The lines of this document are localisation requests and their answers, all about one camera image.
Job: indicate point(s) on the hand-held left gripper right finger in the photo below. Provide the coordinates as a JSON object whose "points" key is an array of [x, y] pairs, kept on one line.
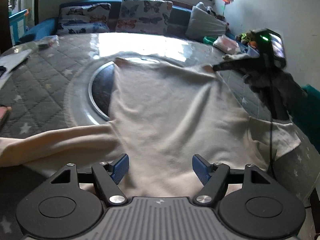
{"points": [[201, 171]]}

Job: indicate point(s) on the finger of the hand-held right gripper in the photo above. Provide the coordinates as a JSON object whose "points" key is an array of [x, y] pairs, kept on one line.
{"points": [[230, 66]]}

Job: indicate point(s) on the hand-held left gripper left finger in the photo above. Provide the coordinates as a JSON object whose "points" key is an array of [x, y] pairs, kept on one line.
{"points": [[121, 168]]}

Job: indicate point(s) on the cream long-sleeve top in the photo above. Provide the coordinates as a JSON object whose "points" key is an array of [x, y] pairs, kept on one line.
{"points": [[162, 105]]}

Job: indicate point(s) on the orange toy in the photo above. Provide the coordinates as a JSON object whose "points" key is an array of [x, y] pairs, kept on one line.
{"points": [[253, 44]]}

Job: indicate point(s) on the pink white plastic bag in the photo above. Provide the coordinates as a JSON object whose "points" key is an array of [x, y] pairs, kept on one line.
{"points": [[226, 43]]}

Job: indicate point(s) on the brown teddy bear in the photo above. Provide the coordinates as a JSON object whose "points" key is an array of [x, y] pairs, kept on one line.
{"points": [[246, 37]]}

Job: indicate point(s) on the green container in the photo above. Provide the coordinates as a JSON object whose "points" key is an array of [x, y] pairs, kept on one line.
{"points": [[208, 39]]}

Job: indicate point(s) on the grey pillow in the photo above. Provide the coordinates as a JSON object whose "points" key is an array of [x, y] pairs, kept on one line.
{"points": [[205, 25]]}

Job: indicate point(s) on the black white plush toy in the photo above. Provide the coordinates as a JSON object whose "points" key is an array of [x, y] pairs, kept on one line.
{"points": [[210, 11]]}

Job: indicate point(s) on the blue sofa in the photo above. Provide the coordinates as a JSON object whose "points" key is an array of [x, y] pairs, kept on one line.
{"points": [[180, 13]]}

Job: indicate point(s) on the round black induction cooker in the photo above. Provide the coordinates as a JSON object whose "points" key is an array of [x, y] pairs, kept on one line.
{"points": [[102, 87]]}

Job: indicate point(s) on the butterfly print pillow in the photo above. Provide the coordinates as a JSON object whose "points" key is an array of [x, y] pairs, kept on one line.
{"points": [[142, 15], [82, 12]]}

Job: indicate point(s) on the smartphone with pink screen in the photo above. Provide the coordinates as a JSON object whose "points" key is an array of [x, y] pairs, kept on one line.
{"points": [[3, 116]]}

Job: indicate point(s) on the small clear plastic box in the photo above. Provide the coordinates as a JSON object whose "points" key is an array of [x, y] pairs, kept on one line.
{"points": [[47, 42]]}

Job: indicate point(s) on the white paper sheet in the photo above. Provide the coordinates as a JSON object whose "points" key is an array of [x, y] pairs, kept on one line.
{"points": [[15, 57]]}

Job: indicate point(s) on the blue cabinet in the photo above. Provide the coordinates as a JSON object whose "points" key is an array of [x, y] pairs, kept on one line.
{"points": [[18, 25]]}

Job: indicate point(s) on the black rectangular frame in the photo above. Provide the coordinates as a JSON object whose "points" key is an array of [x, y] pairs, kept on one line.
{"points": [[2, 70]]}

